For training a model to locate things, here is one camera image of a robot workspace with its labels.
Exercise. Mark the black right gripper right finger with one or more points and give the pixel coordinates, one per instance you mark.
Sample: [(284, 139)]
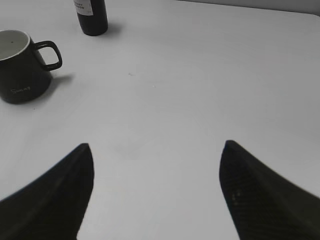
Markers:
[(263, 204)]

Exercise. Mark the black mug white interior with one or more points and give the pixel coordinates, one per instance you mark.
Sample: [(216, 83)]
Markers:
[(24, 75)]

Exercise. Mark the red wine bottle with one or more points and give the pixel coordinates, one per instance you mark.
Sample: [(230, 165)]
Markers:
[(92, 16)]

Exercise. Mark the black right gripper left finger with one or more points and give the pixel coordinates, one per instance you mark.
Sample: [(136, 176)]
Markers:
[(53, 206)]

